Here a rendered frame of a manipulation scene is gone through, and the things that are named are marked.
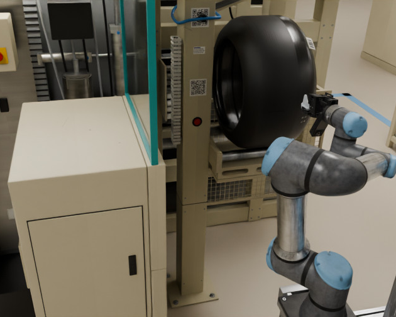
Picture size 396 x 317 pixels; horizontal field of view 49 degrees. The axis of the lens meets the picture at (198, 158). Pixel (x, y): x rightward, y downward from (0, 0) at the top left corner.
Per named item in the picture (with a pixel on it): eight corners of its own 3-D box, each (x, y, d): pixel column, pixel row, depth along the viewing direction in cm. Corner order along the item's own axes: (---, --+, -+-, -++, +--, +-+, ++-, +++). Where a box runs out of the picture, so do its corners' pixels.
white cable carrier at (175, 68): (173, 144, 199) (173, 38, 176) (170, 139, 203) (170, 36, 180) (182, 143, 200) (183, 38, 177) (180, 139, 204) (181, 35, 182)
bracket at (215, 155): (215, 173, 198) (217, 153, 193) (192, 136, 231) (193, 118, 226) (222, 172, 198) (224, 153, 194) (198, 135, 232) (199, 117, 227)
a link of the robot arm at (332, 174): (362, 166, 100) (405, 150, 140) (317, 151, 106) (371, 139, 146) (347, 212, 103) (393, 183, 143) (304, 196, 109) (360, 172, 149)
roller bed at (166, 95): (165, 121, 235) (165, 66, 220) (159, 111, 247) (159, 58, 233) (200, 117, 240) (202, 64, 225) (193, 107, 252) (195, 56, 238)
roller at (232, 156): (216, 150, 201) (215, 156, 204) (219, 156, 198) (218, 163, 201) (286, 142, 209) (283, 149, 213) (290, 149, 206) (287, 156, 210)
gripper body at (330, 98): (325, 91, 163) (344, 99, 152) (323, 114, 166) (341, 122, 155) (307, 93, 161) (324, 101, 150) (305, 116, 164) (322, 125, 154)
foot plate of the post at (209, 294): (171, 309, 237) (171, 305, 236) (161, 274, 260) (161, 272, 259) (219, 299, 244) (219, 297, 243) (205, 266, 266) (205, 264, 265)
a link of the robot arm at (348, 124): (344, 140, 140) (351, 114, 137) (326, 130, 150) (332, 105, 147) (365, 141, 142) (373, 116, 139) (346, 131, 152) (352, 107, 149)
